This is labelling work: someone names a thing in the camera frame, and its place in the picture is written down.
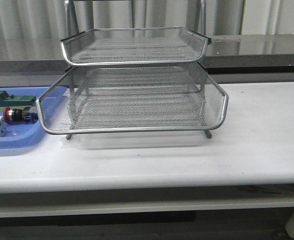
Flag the mesh tray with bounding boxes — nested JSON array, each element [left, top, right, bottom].
[[36, 63, 229, 135], [61, 27, 211, 66]]

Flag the red emergency stop button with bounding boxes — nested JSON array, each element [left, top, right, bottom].
[[3, 106, 39, 124]]

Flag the blue plastic tray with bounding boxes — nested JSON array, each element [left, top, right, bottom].
[[0, 86, 50, 149]]

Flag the grey stone counter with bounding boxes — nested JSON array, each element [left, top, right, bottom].
[[0, 34, 294, 87]]

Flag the green electrical module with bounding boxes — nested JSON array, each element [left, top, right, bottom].
[[0, 90, 37, 112]]

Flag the silver rack frame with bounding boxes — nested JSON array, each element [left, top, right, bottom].
[[63, 0, 213, 141]]

